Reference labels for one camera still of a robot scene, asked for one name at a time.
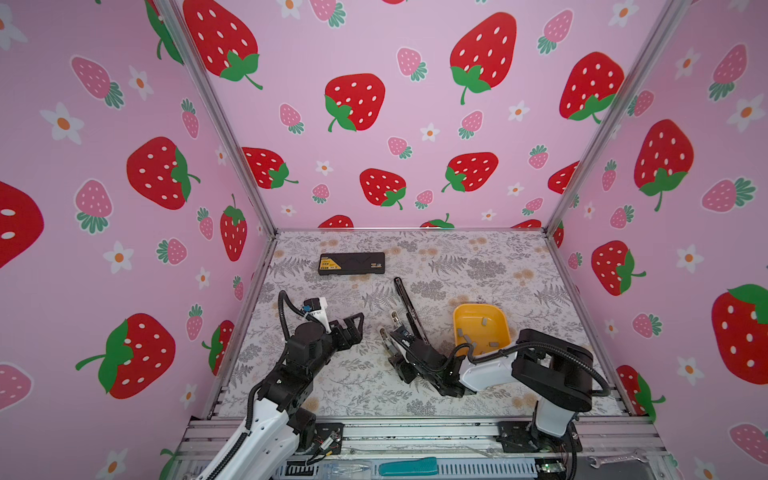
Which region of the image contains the beige eraser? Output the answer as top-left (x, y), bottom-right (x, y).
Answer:
top-left (379, 328), bottom-right (400, 358)

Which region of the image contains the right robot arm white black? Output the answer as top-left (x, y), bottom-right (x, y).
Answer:
top-left (380, 326), bottom-right (611, 454)

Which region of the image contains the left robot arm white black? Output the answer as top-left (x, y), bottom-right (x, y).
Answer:
top-left (197, 290), bottom-right (365, 479)

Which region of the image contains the black tool case yellow label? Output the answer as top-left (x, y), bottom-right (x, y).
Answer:
top-left (318, 252), bottom-right (386, 276)

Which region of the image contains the yellow plastic tray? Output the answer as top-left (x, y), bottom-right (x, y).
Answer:
top-left (453, 303), bottom-right (512, 356)

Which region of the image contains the silver wrench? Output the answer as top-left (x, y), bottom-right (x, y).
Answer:
top-left (589, 451), bottom-right (649, 469)

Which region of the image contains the teal handled tool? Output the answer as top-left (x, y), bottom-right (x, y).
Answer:
top-left (378, 457), bottom-right (439, 477)

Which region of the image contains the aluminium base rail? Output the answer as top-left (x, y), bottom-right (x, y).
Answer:
top-left (173, 416), bottom-right (667, 480)

